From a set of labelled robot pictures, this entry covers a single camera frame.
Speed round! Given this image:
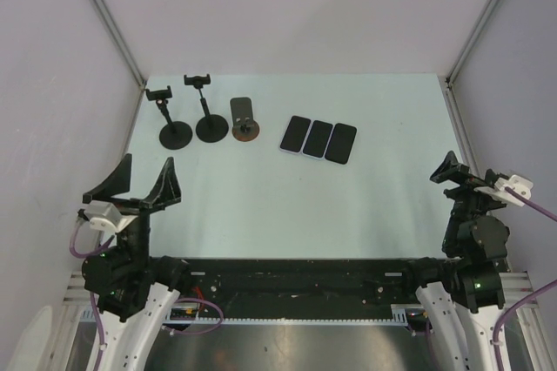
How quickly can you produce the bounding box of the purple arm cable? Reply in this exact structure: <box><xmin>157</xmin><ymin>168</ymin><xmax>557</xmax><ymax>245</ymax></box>
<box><xmin>71</xmin><ymin>213</ymin><xmax>225</xmax><ymax>371</ymax></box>
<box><xmin>424</xmin><ymin>185</ymin><xmax>557</xmax><ymax>371</ymax></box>

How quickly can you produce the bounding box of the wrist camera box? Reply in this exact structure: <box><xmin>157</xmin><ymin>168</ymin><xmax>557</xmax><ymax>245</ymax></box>
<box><xmin>78</xmin><ymin>200</ymin><xmax>138</xmax><ymax>233</ymax></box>
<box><xmin>475</xmin><ymin>174</ymin><xmax>534</xmax><ymax>206</ymax></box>

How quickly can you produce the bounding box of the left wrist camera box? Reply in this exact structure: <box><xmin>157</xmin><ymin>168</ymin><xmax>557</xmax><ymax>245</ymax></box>
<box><xmin>78</xmin><ymin>200</ymin><xmax>138</xmax><ymax>233</ymax></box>

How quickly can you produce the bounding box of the black phone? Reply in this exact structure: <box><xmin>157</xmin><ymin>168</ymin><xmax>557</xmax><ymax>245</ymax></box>
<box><xmin>325</xmin><ymin>123</ymin><xmax>357</xmax><ymax>165</ymax></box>

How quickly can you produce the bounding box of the black round-base phone stand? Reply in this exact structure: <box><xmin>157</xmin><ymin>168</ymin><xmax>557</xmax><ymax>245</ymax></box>
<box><xmin>144</xmin><ymin>85</ymin><xmax>193</xmax><ymax>151</ymax></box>

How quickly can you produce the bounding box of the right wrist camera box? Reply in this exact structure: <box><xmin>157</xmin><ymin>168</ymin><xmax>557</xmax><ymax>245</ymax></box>
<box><xmin>475</xmin><ymin>174</ymin><xmax>534</xmax><ymax>206</ymax></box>

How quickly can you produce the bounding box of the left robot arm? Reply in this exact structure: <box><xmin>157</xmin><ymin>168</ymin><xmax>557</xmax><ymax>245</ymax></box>
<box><xmin>82</xmin><ymin>154</ymin><xmax>192</xmax><ymax>370</ymax></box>

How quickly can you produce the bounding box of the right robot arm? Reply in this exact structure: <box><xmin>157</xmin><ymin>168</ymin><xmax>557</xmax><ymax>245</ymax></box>
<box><xmin>401</xmin><ymin>151</ymin><xmax>532</xmax><ymax>370</ymax></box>

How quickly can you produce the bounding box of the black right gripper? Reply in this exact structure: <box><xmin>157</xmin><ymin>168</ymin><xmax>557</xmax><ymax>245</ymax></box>
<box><xmin>429</xmin><ymin>150</ymin><xmax>504</xmax><ymax>250</ymax></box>

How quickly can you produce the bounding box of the wooden round-base phone stand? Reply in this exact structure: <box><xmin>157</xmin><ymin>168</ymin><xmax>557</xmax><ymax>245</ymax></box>
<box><xmin>230</xmin><ymin>97</ymin><xmax>260</xmax><ymax>142</ymax></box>

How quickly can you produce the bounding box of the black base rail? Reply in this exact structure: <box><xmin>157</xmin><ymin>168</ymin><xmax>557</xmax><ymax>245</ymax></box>
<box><xmin>182</xmin><ymin>258</ymin><xmax>453</xmax><ymax>321</ymax></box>

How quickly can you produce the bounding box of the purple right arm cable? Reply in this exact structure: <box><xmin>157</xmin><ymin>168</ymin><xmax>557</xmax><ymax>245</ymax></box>
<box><xmin>424</xmin><ymin>185</ymin><xmax>557</xmax><ymax>371</ymax></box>

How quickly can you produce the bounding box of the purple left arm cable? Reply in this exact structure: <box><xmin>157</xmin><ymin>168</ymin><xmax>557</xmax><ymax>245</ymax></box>
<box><xmin>71</xmin><ymin>213</ymin><xmax>225</xmax><ymax>371</ymax></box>

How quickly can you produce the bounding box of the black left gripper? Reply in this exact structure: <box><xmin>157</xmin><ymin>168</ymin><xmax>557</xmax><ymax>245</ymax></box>
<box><xmin>84</xmin><ymin>152</ymin><xmax>180</xmax><ymax>270</ymax></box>

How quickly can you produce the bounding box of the black clamp phone stand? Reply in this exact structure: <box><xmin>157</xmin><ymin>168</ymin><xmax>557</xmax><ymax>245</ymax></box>
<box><xmin>184</xmin><ymin>74</ymin><xmax>229</xmax><ymax>144</ymax></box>

